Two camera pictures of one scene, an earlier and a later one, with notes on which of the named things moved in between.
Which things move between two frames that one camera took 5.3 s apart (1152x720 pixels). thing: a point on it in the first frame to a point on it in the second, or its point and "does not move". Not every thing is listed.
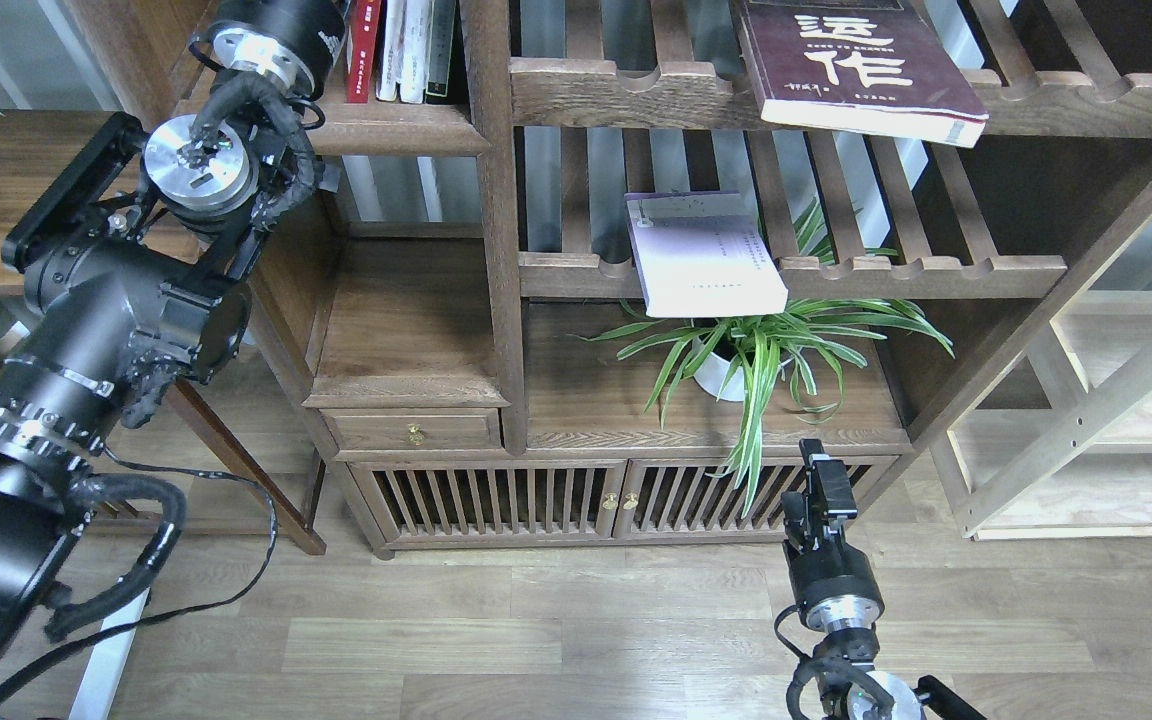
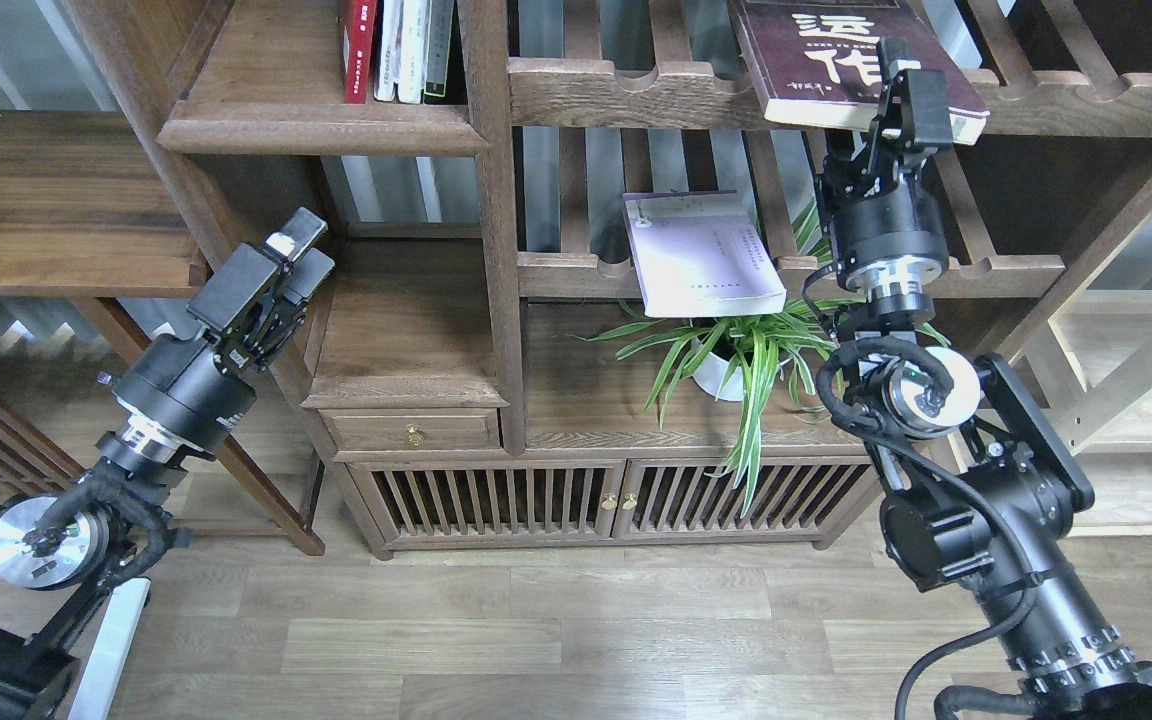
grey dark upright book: [440, 53] does not move
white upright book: [388, 71] does not move
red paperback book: [365, 30] does not move
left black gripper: [293, 41] to [194, 391]
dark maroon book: [869, 67] does not move
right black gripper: [834, 583] to [888, 226]
